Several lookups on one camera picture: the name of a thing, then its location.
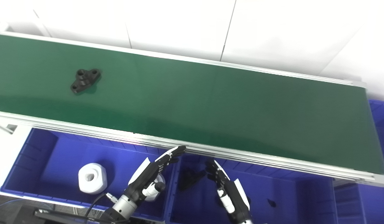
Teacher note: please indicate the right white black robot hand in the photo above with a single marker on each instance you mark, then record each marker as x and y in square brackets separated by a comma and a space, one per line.
[235, 199]

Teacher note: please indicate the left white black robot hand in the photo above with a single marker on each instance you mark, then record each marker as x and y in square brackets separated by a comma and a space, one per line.
[145, 180]

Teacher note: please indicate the black flanged part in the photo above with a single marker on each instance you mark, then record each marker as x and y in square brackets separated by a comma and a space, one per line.
[84, 81]

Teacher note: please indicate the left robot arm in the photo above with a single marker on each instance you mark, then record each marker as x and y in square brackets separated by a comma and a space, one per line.
[123, 207]

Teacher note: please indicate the white hexagonal part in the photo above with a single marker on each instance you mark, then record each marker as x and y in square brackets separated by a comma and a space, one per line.
[162, 179]
[97, 183]

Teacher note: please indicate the small black part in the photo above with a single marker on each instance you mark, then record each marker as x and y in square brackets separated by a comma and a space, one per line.
[271, 203]

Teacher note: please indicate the blue bin with black parts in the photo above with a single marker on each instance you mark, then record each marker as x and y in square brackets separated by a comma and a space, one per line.
[288, 193]

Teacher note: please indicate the green conveyor belt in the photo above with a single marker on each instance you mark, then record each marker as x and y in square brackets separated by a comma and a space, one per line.
[195, 102]
[86, 129]

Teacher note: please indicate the blue bin with white parts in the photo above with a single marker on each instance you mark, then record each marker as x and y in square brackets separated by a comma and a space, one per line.
[54, 161]

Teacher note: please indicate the aluminium conveyor support leg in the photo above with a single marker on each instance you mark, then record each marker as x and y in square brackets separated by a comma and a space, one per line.
[9, 128]

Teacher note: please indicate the long empty blue bin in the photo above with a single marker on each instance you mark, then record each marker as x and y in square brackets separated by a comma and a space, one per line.
[381, 124]

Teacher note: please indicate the black bracket part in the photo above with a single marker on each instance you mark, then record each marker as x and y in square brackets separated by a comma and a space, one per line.
[190, 179]

